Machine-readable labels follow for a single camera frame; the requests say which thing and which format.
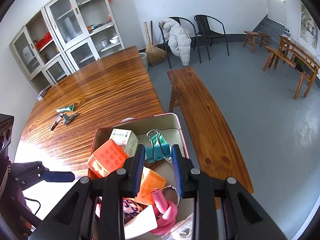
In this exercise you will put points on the white puffer jacket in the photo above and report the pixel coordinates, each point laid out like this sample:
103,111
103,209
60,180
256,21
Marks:
178,39

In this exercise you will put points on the brown silver lipstick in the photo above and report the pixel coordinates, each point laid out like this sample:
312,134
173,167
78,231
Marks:
56,122

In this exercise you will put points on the small wooden stool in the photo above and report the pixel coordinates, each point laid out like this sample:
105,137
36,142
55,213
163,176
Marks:
252,37

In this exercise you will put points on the red items on shelf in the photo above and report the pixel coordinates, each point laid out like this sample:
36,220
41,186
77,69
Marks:
42,42

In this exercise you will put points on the wall picture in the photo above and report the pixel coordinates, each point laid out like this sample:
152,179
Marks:
308,28

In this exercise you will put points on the black chair with jacket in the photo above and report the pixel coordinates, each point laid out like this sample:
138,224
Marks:
193,39

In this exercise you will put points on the small yellow white carton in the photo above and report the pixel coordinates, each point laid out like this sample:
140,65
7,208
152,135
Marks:
126,139

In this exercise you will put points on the empty black chair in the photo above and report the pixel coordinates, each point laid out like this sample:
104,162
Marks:
207,33

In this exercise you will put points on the large white tube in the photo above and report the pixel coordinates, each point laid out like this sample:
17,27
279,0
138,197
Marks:
141,224

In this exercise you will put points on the dark green tube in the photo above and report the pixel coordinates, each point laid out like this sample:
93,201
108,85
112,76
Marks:
65,109

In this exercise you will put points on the straw broom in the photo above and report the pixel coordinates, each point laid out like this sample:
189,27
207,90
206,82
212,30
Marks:
154,54

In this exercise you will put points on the clear plastic bag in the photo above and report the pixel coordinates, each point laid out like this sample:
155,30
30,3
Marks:
183,230

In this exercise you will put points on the white bowl on shelf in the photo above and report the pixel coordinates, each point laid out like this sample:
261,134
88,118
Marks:
114,39

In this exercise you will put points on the wooden side table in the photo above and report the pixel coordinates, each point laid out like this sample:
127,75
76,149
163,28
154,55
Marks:
306,65

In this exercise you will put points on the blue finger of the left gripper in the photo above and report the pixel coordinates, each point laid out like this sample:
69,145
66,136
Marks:
58,177

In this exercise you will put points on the orange toy cube circle face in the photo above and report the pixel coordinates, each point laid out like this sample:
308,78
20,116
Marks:
150,181

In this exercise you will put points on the pink knotted foam tube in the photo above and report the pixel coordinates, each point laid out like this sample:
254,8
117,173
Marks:
165,212

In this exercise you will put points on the wooden bench by table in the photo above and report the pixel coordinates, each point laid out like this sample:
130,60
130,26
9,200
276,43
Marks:
275,57

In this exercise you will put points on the white storage cabinet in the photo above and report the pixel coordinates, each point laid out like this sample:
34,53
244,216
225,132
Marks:
80,31

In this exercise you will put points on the pink metal tin box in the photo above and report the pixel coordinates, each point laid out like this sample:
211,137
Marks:
141,128

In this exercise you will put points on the long wooden bench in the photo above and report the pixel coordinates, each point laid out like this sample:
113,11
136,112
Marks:
215,146

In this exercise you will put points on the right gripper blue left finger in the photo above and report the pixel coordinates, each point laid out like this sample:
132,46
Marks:
121,183

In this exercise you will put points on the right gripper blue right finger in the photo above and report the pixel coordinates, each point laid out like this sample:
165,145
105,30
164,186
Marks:
195,184

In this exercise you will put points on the teal binder clip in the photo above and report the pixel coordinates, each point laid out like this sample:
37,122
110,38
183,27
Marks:
159,149
66,119

